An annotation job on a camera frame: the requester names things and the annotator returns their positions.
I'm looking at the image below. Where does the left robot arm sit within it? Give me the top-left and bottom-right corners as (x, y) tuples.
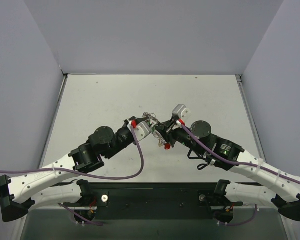
(0, 116), (151, 222)

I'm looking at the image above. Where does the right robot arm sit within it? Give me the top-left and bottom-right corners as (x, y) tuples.
(154, 119), (300, 222)

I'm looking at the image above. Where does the red key tag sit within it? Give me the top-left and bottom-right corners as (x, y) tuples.
(164, 143), (171, 150)

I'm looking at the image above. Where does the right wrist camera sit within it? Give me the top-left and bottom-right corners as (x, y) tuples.
(172, 104), (192, 123)

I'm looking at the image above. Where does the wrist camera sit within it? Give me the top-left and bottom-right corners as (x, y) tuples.
(172, 104), (192, 123)
(133, 121), (151, 141)

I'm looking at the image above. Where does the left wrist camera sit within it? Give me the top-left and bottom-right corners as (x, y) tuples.
(133, 121), (151, 141)

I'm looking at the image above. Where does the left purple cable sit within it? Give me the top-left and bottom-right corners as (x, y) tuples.
(0, 126), (145, 226)

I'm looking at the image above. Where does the purple cable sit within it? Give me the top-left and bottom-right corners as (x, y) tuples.
(0, 126), (145, 226)
(181, 124), (300, 227)

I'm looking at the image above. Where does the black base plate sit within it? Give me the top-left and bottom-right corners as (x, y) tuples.
(65, 182), (233, 221)

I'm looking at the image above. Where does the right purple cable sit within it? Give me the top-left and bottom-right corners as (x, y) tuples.
(181, 124), (300, 227)

